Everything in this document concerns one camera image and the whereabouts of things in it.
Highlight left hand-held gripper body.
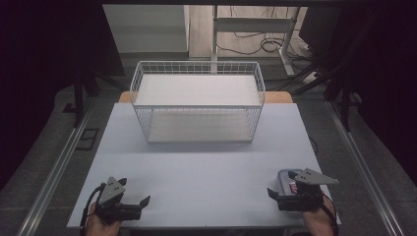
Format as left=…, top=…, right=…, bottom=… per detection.
left=94, top=176, right=143, bottom=226

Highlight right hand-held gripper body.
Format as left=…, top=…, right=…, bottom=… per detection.
left=276, top=167, right=340, bottom=212

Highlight grey-blue packet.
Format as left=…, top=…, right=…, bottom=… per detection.
left=276, top=168, right=305, bottom=198

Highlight person's right hand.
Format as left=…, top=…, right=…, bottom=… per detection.
left=300, top=204, right=338, bottom=236

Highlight person's left hand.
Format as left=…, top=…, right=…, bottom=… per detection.
left=85, top=202, right=123, bottom=236

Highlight wooden board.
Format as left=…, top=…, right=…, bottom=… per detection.
left=117, top=90, right=294, bottom=104

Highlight black tripod stand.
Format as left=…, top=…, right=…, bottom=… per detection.
left=274, top=13, right=382, bottom=133
left=72, top=62, right=130, bottom=129

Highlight white cabinet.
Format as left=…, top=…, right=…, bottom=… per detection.
left=102, top=4, right=191, bottom=55

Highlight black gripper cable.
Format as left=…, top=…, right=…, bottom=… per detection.
left=321, top=192, right=340, bottom=236
left=79, top=182, right=106, bottom=230

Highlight thin black cable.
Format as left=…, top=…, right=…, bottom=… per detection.
left=309, top=137, right=320, bottom=155

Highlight black rectangular floor frame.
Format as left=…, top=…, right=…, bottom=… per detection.
left=75, top=127, right=100, bottom=152

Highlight aluminium floor rail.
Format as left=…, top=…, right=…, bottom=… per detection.
left=325, top=99, right=407, bottom=236
left=15, top=96, right=96, bottom=236

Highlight white wire basket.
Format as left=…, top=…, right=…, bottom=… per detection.
left=129, top=60, right=267, bottom=145

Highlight black floor cables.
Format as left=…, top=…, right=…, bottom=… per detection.
left=215, top=5, right=318, bottom=72

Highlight white metal desk frame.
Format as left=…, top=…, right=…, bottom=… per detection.
left=210, top=5, right=301, bottom=77

